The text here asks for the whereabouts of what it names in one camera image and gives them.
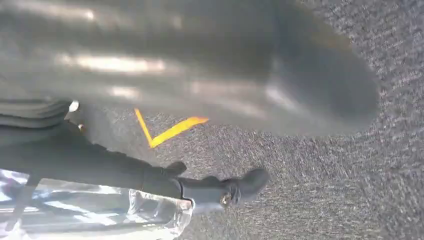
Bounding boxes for shiny silver film wrap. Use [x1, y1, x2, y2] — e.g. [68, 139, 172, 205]
[0, 168, 195, 240]

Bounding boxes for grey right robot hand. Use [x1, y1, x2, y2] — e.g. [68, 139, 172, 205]
[0, 0, 381, 209]

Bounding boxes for yellow floor tape square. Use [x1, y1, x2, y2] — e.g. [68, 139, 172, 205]
[133, 107, 210, 149]

